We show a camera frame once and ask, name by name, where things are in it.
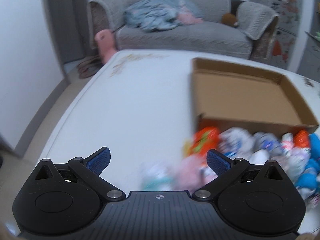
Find orange plastic bag bundle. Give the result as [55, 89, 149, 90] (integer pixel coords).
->
[183, 126, 220, 157]

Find pink fluffy sock bundle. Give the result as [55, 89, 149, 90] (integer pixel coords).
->
[174, 155, 217, 194]

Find teal pink sock bundle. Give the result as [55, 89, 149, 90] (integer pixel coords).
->
[140, 162, 174, 191]

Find grey knitted sock bundle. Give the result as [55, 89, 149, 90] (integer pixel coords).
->
[218, 127, 255, 153]

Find brown cardboard box tray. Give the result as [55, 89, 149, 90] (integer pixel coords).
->
[191, 57, 319, 137]

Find floor rug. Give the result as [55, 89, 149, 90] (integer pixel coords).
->
[76, 56, 103, 79]

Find pink plastic stool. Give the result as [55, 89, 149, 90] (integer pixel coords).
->
[94, 29, 118, 64]

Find grey sofa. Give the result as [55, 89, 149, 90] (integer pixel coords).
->
[87, 0, 278, 59]

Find brown plush toy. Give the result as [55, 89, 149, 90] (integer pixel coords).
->
[221, 13, 238, 28]

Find light blue blanket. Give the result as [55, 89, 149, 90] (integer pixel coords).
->
[124, 0, 204, 32]

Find decorated grey refrigerator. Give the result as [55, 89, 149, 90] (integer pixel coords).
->
[250, 0, 303, 69]

